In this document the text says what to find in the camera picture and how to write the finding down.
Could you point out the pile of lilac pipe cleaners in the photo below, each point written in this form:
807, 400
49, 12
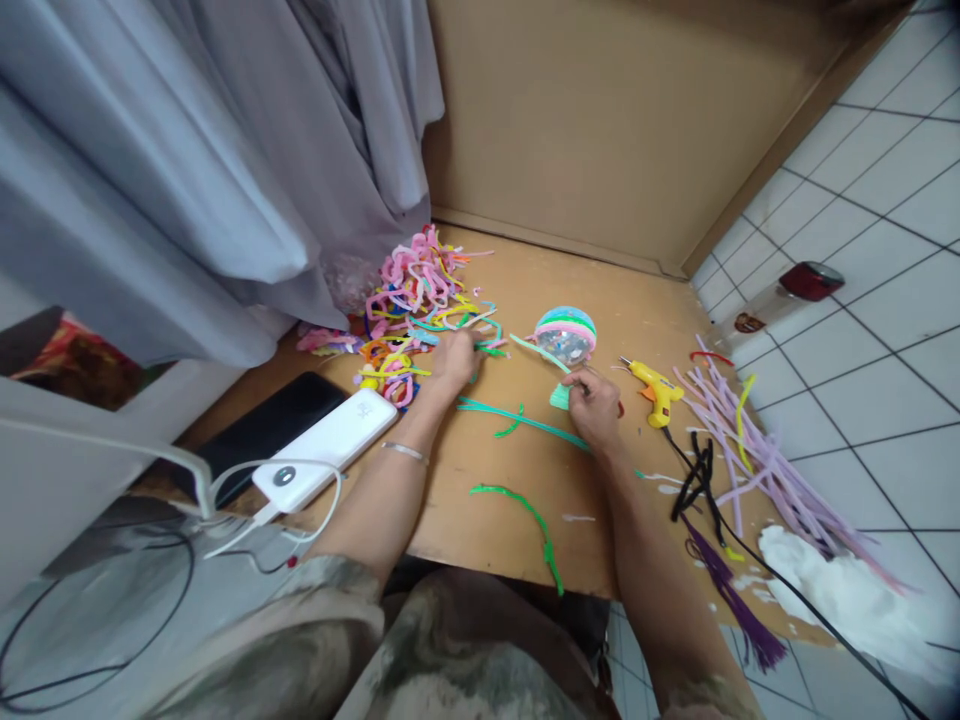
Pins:
765, 457

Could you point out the person's left hand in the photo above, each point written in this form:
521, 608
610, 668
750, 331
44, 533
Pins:
452, 365

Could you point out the person's right hand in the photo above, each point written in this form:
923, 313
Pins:
596, 409

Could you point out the person's body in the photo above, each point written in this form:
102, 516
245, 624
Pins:
420, 645

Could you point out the grey curtain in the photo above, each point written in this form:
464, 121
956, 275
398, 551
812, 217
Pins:
202, 165

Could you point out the person's left fingers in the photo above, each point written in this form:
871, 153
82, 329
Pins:
472, 347

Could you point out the curved bright green pipe cleaner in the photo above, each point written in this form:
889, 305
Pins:
534, 517

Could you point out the pile of colourful pipe cleaners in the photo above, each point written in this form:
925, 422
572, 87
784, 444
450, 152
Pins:
420, 300

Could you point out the black pipe cleaners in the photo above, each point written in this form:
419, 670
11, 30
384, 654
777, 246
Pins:
697, 480

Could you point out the white power bank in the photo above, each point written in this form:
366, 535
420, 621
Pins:
330, 450

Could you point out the purple tassel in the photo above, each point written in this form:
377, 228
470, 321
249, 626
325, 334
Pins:
739, 600

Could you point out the clear jar with red lid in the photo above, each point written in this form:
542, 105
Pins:
795, 296

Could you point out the ball wrapped in pipe cleaners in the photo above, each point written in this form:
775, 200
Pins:
568, 334

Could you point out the person's right fingers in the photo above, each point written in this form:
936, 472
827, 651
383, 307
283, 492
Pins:
575, 405

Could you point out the long teal pipe cleaner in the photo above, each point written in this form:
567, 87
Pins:
525, 420

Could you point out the yellow hot glue gun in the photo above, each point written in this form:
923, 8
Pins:
656, 390

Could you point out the person's right thumb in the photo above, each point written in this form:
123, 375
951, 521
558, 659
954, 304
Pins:
576, 379

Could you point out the black smartphone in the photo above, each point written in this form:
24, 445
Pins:
270, 427

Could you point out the white fluffy stuffing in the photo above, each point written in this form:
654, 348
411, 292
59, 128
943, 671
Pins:
847, 592

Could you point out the yellow pipe cleaner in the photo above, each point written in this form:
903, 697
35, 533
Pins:
742, 427

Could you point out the mint green pipe cleaner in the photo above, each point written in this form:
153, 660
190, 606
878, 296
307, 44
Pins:
541, 354

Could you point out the short green pipe cleaner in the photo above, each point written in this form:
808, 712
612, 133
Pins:
491, 349

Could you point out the red pipe cleaner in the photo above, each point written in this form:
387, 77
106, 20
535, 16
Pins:
711, 355

